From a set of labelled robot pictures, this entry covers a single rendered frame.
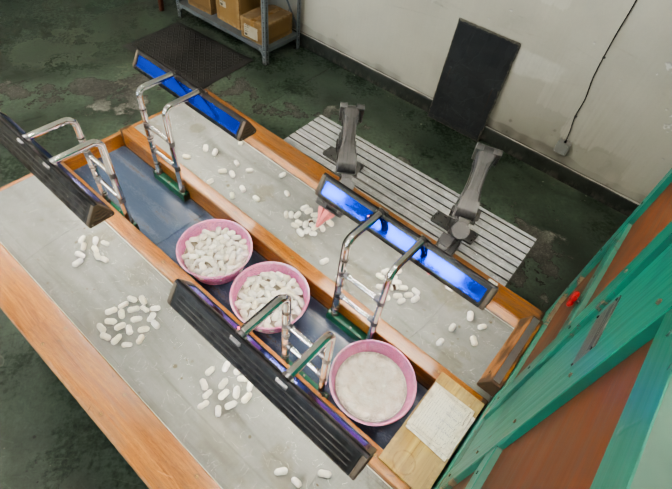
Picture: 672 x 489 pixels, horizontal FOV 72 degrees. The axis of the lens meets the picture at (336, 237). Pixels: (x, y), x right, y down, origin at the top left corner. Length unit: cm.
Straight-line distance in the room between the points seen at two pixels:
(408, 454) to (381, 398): 18
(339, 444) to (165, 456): 54
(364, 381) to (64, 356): 89
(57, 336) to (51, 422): 82
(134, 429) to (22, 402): 111
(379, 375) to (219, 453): 51
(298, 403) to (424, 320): 69
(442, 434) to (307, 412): 51
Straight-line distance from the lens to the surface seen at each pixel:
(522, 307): 176
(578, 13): 320
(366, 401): 147
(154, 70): 200
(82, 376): 156
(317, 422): 106
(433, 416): 145
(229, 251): 172
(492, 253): 199
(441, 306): 168
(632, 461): 40
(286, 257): 167
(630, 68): 322
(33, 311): 173
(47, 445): 238
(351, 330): 158
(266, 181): 196
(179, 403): 148
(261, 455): 141
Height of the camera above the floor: 210
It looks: 50 degrees down
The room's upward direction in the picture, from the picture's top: 8 degrees clockwise
